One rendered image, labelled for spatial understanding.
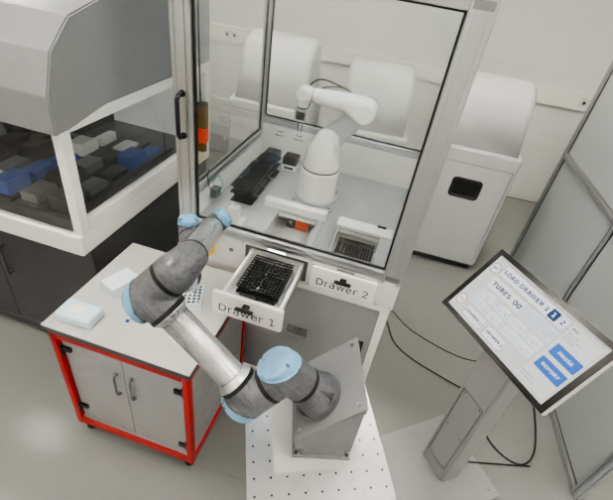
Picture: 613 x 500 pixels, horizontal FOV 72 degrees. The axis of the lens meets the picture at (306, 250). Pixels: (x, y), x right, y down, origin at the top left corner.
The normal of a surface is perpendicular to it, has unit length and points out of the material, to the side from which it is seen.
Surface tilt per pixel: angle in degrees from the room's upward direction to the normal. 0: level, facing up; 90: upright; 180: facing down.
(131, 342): 0
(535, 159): 90
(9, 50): 69
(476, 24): 90
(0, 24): 41
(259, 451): 0
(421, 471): 3
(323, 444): 90
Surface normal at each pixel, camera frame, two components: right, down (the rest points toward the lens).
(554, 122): -0.22, 0.56
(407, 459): 0.09, -0.78
